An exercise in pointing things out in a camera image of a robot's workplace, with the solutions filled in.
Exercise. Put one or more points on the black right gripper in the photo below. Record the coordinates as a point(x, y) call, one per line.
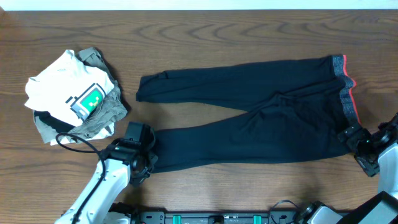
point(354, 140)

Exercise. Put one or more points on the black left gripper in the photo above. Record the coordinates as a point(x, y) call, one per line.
point(150, 158)

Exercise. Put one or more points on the black leggings grey waistband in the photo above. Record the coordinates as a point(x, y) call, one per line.
point(291, 111)

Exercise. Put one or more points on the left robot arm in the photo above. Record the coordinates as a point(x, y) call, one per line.
point(124, 162)

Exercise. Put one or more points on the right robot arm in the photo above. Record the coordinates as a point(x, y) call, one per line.
point(381, 208)

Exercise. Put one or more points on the olive green garment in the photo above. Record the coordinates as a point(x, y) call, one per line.
point(101, 122)

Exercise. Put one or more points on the black garment under shirt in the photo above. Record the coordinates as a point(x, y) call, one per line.
point(45, 123)

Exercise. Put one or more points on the white printed t-shirt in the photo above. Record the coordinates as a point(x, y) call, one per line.
point(68, 89)

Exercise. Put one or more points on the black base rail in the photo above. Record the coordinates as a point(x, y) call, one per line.
point(164, 217)

